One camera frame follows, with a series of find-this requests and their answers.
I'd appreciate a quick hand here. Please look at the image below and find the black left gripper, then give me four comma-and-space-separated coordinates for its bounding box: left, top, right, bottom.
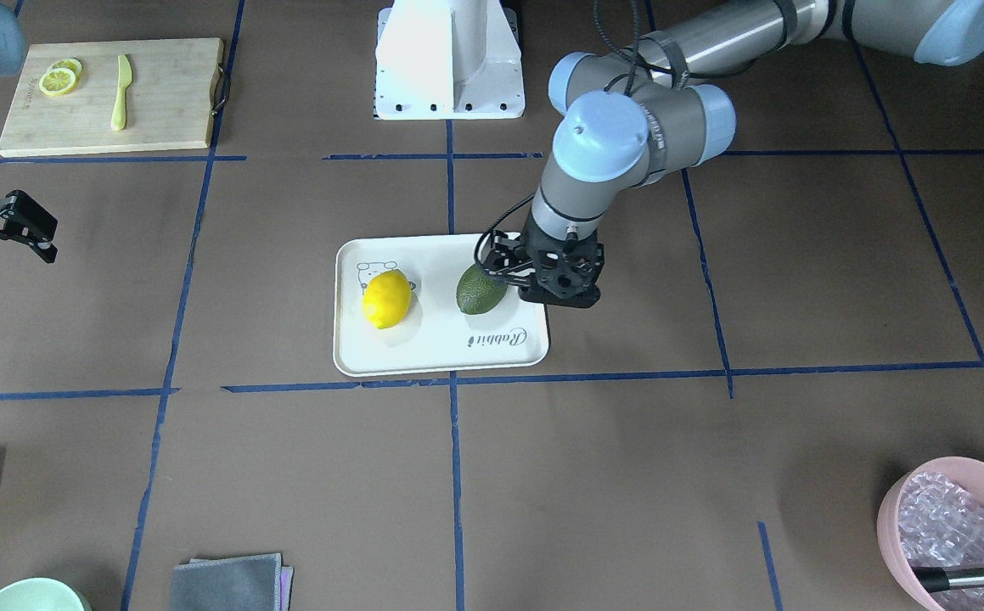
479, 231, 540, 285

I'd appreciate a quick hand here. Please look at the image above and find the green avocado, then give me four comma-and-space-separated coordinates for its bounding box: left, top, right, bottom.
454, 263, 508, 316

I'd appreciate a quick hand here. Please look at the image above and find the yellow lemon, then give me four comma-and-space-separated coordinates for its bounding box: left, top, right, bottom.
361, 268, 413, 329

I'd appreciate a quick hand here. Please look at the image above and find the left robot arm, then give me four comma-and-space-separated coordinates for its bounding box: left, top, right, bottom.
475, 1, 984, 301

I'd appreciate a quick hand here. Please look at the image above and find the cream rabbit tray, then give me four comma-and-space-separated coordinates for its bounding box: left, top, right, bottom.
333, 233, 551, 378

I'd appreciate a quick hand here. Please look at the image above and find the lemon slice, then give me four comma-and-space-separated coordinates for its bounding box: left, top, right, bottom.
48, 57, 83, 78
38, 67, 79, 97

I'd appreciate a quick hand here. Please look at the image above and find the yellow plastic knife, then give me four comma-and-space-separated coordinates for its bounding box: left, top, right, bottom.
109, 54, 133, 132

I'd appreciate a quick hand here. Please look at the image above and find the wooden cutting board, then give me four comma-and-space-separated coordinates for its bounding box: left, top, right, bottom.
0, 37, 224, 158

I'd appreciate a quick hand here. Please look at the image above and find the light green bowl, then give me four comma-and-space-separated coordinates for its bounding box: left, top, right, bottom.
0, 577, 92, 610

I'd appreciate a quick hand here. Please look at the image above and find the grey folded cloth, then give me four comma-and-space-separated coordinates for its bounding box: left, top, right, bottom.
169, 553, 294, 610

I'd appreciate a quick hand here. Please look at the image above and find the bubble wrap in bowl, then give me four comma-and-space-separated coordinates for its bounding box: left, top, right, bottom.
897, 471, 984, 568

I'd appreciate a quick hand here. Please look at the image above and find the pink bowl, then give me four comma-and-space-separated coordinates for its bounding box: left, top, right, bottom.
877, 457, 984, 610

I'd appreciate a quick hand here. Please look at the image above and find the left arm camera bracket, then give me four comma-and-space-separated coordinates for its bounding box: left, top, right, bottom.
518, 240, 605, 309

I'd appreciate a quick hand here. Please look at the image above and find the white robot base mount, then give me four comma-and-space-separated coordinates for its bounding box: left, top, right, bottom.
373, 1, 526, 121

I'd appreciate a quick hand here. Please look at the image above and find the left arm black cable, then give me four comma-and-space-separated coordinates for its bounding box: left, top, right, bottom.
473, 0, 696, 268

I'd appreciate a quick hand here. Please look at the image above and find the black handled tool in bowl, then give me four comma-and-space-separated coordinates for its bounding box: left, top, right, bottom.
912, 566, 984, 594

